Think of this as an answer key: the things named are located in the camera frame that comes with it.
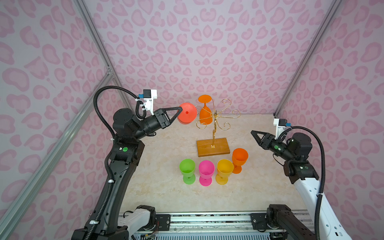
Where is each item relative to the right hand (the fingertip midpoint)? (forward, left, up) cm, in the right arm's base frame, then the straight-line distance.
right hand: (254, 132), depth 67 cm
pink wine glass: (-7, +21, -23) cm, 32 cm away
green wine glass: (-7, +31, -22) cm, 39 cm away
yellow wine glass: (-7, +11, -22) cm, 26 cm away
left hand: (-3, +31, +17) cm, 35 cm away
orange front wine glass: (0, +2, -22) cm, 22 cm away
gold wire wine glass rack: (+13, +16, -2) cm, 21 cm away
